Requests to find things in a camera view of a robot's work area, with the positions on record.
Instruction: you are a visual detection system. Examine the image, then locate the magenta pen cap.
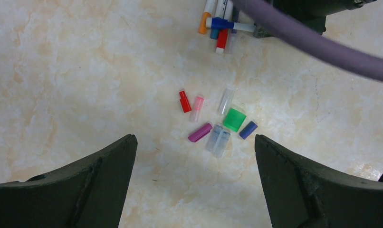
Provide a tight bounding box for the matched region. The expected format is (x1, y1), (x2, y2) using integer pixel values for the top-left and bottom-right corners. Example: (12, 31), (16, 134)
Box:
(188, 123), (213, 143)

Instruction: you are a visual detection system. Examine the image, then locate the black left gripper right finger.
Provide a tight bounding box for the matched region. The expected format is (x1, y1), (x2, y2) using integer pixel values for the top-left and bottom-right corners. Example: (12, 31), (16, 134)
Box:
(255, 135), (383, 228)

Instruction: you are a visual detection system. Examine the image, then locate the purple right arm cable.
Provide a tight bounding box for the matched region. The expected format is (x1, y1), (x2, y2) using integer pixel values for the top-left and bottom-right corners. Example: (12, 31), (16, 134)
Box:
(230, 0), (383, 85)

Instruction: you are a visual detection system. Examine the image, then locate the red cap white marker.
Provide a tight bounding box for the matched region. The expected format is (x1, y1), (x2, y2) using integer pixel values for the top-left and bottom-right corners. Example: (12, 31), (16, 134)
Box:
(215, 0), (233, 54)

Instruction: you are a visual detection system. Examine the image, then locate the green cap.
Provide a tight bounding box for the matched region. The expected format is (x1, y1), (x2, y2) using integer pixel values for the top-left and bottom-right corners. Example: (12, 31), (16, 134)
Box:
(223, 108), (247, 132)

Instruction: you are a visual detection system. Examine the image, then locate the orange cap marker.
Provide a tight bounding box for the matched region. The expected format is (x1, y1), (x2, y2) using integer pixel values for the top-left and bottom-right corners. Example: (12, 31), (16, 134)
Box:
(198, 0), (216, 35)

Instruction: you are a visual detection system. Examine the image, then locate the blue cap white marker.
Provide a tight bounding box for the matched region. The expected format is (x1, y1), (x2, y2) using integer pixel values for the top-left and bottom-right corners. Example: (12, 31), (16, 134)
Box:
(206, 17), (256, 32)

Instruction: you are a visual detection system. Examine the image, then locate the red pen cap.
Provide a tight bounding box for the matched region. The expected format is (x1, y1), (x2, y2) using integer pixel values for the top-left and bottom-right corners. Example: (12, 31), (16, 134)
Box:
(179, 90), (192, 113)

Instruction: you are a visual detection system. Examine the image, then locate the pink clear pen cap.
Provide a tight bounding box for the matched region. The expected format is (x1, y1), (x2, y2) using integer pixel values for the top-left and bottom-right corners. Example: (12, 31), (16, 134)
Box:
(190, 96), (204, 122)

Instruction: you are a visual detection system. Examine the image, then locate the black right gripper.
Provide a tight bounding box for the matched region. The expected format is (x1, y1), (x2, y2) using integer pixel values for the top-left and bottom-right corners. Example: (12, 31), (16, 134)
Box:
(267, 0), (376, 35)

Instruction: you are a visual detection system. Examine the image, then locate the purple cap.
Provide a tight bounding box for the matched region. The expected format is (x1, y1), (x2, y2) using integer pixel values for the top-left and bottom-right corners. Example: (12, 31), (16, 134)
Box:
(239, 121), (258, 140)

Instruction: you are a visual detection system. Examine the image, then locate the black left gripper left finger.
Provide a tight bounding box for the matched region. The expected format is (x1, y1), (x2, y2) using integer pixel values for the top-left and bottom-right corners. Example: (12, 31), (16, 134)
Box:
(0, 134), (138, 228)

